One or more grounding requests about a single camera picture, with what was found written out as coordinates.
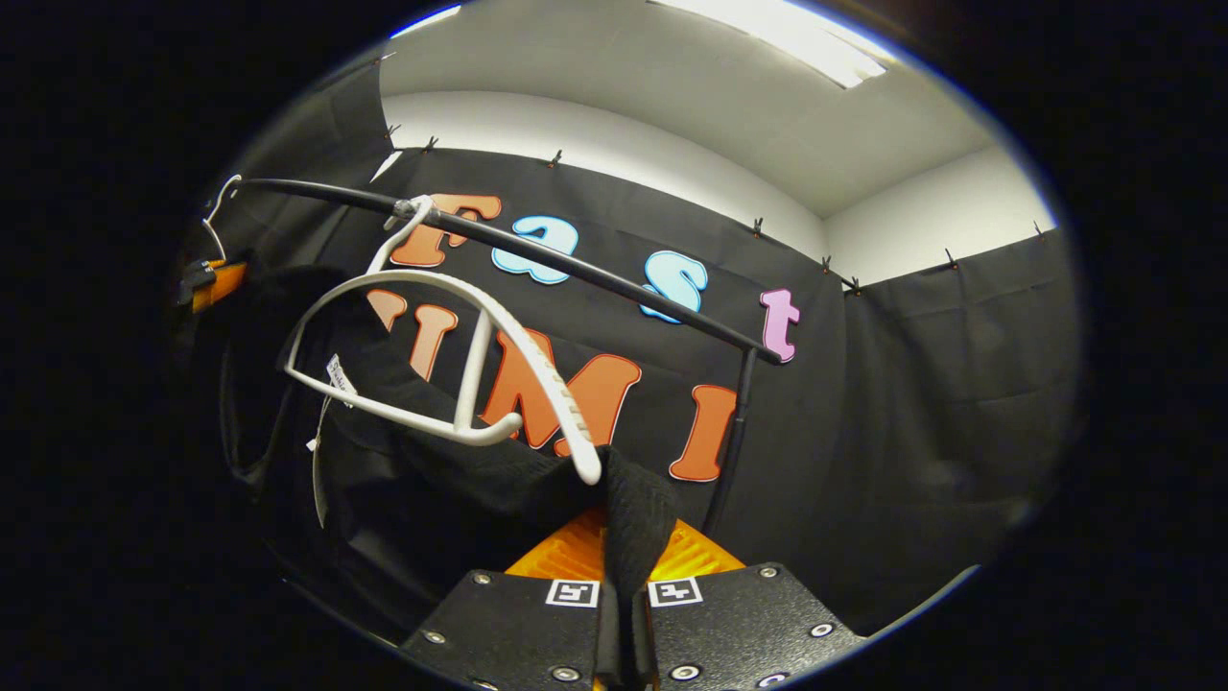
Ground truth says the ceiling light panel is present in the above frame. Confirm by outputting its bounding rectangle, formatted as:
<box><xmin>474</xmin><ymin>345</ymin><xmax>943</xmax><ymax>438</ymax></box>
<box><xmin>648</xmin><ymin>0</ymin><xmax>891</xmax><ymax>89</ymax></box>

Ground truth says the white paper garment tag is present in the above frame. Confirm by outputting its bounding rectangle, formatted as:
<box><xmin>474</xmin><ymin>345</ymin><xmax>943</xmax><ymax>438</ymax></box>
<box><xmin>324</xmin><ymin>353</ymin><xmax>360</xmax><ymax>409</ymax></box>

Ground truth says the black clothes rack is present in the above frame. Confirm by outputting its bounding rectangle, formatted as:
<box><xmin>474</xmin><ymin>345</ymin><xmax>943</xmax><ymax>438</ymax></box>
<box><xmin>233</xmin><ymin>178</ymin><xmax>788</xmax><ymax>536</ymax></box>

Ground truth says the row of small backdrop clips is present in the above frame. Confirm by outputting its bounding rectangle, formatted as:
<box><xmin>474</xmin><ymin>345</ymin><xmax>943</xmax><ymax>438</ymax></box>
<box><xmin>379</xmin><ymin>53</ymin><xmax>1049</xmax><ymax>294</ymax></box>

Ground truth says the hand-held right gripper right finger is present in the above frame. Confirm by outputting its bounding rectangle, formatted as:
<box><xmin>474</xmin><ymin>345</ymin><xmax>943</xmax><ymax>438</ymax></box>
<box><xmin>638</xmin><ymin>518</ymin><xmax>867</xmax><ymax>691</ymax></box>

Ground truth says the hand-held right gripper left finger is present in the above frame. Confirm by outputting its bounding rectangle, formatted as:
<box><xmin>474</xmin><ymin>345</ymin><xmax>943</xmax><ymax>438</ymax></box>
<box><xmin>396</xmin><ymin>507</ymin><xmax>615</xmax><ymax>691</ymax></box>

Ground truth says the black backdrop cloth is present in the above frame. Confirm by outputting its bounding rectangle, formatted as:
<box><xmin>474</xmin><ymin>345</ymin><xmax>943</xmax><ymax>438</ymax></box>
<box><xmin>177</xmin><ymin>58</ymin><xmax>1085</xmax><ymax>639</ymax></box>

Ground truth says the black jacket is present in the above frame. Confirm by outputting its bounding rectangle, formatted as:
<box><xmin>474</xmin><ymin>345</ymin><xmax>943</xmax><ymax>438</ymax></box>
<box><xmin>216</xmin><ymin>261</ymin><xmax>684</xmax><ymax>690</ymax></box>

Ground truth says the white plastic hanger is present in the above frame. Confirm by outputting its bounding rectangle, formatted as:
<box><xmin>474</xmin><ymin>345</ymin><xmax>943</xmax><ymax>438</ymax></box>
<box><xmin>200</xmin><ymin>173</ymin><xmax>244</xmax><ymax>262</ymax></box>
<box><xmin>278</xmin><ymin>195</ymin><xmax>605</xmax><ymax>488</ymax></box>

